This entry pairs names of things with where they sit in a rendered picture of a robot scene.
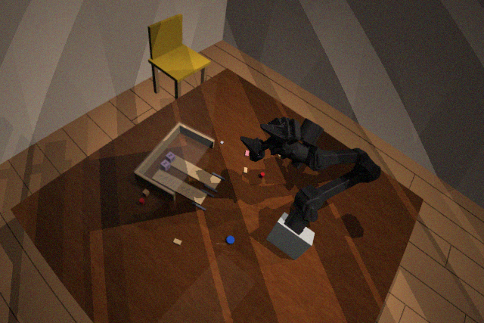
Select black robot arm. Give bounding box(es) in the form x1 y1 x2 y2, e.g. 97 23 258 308
284 118 381 235

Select blue disc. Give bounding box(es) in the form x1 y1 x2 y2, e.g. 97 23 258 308
226 235 234 245

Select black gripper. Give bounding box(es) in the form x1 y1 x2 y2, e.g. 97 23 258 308
240 118 301 162

